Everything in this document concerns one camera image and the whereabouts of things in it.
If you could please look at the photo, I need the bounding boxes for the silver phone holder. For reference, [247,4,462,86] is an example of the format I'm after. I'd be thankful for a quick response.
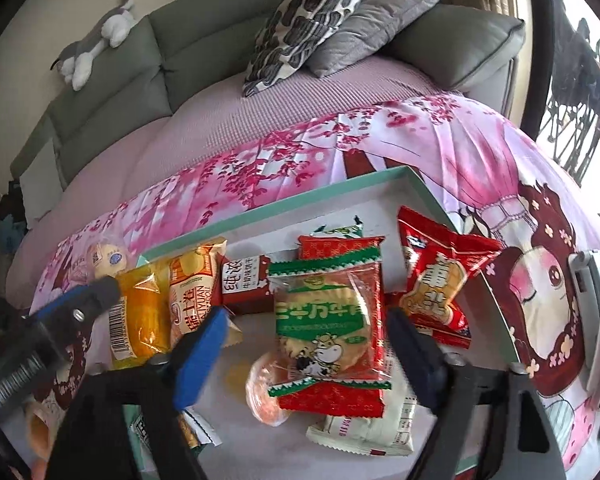
[567,220,600,441]

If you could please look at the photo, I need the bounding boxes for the clear red green cracker packet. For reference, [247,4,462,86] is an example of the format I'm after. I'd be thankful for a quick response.
[266,249,393,418]

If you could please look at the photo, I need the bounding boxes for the black window frame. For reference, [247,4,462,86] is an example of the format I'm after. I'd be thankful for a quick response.
[515,0,556,141]

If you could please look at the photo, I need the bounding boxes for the yellow pudding cup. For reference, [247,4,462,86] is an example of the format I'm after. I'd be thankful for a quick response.
[86,241,129,279]

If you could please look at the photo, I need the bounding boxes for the long red biscuit packet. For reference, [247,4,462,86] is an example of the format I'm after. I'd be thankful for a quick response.
[221,254,406,317]

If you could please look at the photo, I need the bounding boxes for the beige egg roll packet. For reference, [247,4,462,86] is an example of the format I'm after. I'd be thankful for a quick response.
[167,241,229,352]

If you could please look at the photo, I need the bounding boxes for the pink sofa cushions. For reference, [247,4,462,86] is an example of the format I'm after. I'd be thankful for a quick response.
[5,55,461,286]

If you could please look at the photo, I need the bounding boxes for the yellow clear snack packet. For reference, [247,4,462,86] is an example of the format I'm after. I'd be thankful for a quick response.
[107,265,173,367]

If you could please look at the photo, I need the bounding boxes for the teal cloth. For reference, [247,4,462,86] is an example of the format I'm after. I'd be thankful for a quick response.
[0,215,28,246]

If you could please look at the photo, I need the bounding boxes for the black and white patterned pillow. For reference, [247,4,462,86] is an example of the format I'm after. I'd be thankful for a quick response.
[242,0,368,98]

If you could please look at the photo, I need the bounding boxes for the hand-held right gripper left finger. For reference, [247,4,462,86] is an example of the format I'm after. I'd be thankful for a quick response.
[47,306,231,480]

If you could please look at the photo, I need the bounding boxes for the black clothing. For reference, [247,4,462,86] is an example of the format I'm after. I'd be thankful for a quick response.
[0,180,28,226]

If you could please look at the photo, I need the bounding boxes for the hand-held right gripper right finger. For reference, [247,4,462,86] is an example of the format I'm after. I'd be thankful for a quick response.
[386,307,567,480]

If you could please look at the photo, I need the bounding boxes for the orange jelly cup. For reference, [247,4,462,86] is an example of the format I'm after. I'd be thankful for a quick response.
[245,351,301,427]

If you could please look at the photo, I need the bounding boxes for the grey and white plush toy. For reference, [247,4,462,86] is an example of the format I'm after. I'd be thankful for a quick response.
[50,0,136,92]

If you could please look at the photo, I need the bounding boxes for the red cartoon snack packet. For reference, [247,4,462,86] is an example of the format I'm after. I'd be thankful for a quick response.
[396,205,503,350]

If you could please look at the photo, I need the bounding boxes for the shallow teal cardboard box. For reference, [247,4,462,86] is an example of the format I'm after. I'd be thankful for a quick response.
[122,165,523,478]

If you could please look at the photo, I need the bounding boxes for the black metal rack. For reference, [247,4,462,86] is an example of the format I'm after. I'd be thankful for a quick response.
[537,0,600,181]

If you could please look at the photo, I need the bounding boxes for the grey sofa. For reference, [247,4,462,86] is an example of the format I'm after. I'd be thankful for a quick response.
[10,0,526,196]

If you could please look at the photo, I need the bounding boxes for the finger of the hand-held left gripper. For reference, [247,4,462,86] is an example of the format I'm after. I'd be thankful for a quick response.
[32,285,98,323]
[45,276,122,331]

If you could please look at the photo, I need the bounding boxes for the pink printed blanket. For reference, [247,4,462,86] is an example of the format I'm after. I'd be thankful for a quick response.
[27,92,600,480]

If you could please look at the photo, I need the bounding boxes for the person's left hand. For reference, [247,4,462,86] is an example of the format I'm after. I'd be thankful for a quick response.
[25,402,57,459]

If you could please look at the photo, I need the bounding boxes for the green and white snack packet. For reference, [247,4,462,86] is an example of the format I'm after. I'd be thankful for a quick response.
[312,215,366,239]

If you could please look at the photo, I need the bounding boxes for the red patterned snack packet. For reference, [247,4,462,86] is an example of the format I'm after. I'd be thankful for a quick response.
[297,234,385,262]

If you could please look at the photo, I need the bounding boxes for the white packet with black print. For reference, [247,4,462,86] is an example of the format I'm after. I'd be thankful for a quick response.
[130,410,153,461]

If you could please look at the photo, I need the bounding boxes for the grey quilted pillow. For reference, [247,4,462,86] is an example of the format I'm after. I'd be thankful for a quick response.
[307,0,451,78]

